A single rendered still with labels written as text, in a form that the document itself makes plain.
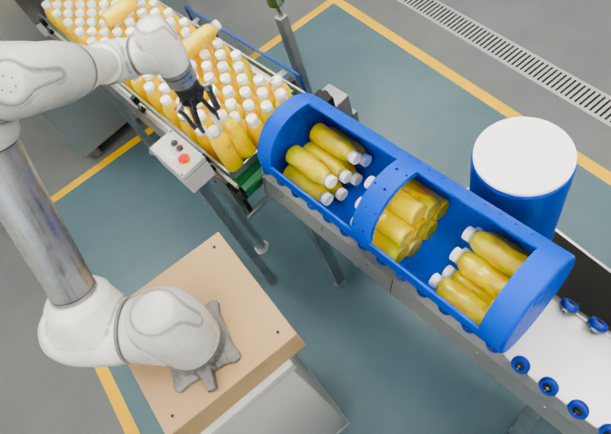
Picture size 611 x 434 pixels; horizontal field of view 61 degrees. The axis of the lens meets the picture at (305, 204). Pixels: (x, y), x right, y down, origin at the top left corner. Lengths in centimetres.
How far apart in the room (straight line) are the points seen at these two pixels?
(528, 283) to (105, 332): 93
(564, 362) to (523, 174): 51
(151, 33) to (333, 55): 221
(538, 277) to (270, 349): 65
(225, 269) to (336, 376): 112
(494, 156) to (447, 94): 158
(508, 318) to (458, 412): 120
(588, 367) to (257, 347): 81
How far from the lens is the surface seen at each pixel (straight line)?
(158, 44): 142
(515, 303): 121
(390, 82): 325
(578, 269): 245
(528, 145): 164
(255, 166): 189
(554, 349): 149
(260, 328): 137
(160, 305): 118
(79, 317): 124
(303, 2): 398
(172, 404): 140
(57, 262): 118
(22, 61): 92
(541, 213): 165
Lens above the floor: 234
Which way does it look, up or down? 56 degrees down
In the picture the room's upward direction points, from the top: 25 degrees counter-clockwise
